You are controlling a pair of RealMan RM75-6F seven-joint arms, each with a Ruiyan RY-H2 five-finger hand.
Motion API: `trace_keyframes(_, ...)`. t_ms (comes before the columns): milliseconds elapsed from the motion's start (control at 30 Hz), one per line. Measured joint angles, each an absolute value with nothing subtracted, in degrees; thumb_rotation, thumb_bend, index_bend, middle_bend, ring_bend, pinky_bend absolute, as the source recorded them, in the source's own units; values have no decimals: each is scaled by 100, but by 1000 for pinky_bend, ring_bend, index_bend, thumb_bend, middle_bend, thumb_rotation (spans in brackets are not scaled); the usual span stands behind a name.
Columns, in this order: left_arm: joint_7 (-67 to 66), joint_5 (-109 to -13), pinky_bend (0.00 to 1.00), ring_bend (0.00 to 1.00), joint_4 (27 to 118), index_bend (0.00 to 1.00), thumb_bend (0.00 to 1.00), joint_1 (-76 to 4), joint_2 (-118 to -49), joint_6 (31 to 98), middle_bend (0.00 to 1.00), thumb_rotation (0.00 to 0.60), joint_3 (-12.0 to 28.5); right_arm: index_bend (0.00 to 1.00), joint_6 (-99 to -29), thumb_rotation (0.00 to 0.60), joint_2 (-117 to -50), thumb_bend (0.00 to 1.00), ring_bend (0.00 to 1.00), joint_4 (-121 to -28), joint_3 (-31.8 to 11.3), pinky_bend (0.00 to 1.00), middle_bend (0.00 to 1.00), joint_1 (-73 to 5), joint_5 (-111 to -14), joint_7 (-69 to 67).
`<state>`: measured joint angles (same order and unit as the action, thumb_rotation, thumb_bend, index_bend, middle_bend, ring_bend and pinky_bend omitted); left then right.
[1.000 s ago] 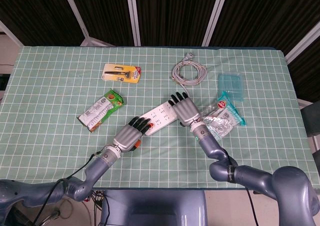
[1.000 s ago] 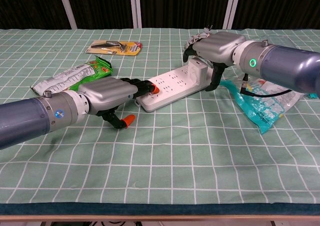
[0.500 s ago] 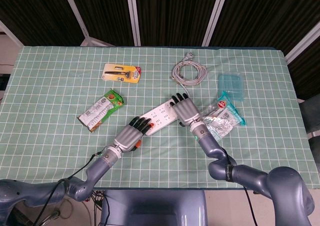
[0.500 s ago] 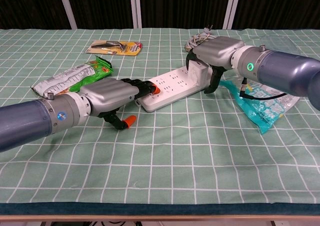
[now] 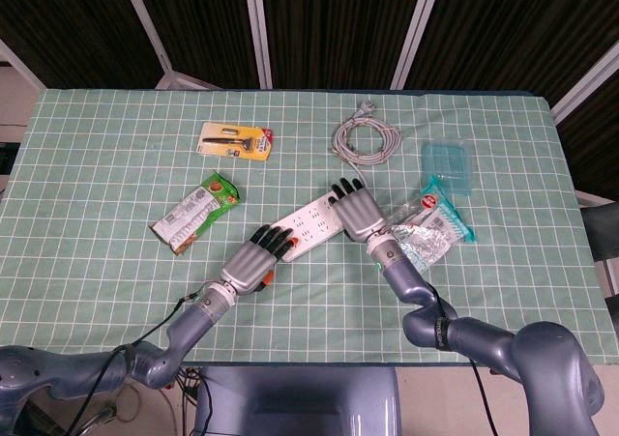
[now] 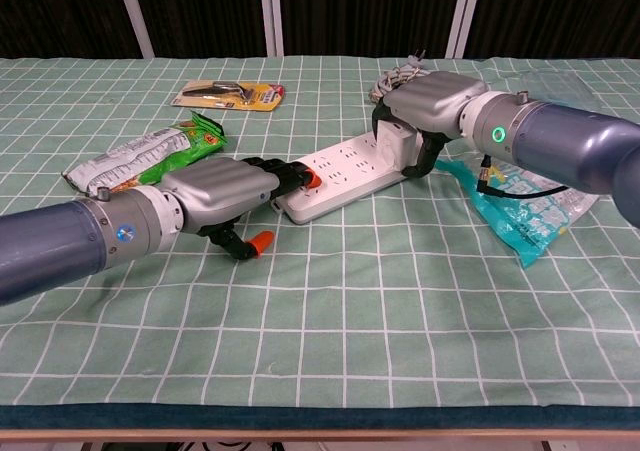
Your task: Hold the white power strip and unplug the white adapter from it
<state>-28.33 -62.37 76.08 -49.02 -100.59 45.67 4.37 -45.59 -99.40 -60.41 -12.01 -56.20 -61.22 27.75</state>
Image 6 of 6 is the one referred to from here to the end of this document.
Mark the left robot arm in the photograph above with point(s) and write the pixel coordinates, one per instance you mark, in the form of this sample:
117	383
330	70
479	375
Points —
65	241

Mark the white power strip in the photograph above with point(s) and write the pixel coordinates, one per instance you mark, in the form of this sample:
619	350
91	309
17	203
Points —
350	171

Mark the white frame post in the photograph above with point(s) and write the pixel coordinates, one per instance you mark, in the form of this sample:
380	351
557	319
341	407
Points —
135	11
465	11
271	11

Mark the yellow blister pack with tool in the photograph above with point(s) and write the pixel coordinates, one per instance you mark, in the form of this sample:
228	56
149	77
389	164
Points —
260	96

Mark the green checked tablecloth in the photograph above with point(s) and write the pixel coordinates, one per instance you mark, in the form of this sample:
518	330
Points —
320	321

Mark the green snack bag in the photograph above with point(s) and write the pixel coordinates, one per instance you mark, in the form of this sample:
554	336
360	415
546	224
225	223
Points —
150	156

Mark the teal plastic food bag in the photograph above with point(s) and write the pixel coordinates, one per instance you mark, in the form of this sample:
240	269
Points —
525	221

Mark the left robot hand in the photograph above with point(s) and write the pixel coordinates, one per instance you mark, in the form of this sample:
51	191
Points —
220	186

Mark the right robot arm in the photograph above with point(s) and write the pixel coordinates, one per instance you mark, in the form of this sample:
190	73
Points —
565	141

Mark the white plug adapter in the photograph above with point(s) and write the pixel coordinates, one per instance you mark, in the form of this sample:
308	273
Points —
397	143

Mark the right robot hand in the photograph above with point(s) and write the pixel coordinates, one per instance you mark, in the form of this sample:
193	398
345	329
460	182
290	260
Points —
430	101

